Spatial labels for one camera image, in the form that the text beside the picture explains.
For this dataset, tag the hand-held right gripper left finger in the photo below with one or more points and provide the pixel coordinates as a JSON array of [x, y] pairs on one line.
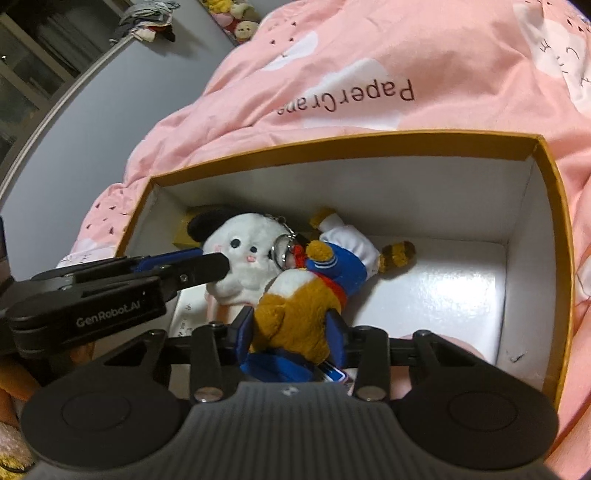
[[244, 339]]

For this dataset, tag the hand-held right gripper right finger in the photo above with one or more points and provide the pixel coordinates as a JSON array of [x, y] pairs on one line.
[[334, 344]]

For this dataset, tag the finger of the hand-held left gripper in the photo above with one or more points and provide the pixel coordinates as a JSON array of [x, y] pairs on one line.
[[207, 268], [161, 259]]

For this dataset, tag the white plush toy black ear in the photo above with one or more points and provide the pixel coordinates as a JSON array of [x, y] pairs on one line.
[[244, 249]]

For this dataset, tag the brown plush toy sailor outfit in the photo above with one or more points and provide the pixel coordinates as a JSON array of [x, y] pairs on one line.
[[288, 314]]

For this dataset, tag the orange-rimmed cardboard box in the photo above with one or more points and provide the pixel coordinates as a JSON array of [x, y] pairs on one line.
[[415, 194]]

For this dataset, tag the blue card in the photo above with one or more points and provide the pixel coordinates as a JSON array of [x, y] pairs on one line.
[[334, 374]]

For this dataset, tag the small yellow box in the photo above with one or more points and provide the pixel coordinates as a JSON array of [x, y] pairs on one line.
[[182, 230]]

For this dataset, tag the white printed paper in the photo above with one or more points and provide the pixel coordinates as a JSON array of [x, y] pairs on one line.
[[189, 318]]

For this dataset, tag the pink round item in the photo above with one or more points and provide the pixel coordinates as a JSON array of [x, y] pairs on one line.
[[443, 344]]

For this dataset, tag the window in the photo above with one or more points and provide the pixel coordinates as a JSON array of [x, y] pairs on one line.
[[27, 69]]

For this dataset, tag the hanging column of plush toys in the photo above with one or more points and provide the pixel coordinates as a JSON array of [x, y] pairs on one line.
[[240, 27]]

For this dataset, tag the pile of clothes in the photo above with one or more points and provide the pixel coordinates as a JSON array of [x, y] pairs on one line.
[[147, 14]]

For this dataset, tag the pink printed duvet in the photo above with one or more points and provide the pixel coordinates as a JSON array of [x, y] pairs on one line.
[[415, 46]]

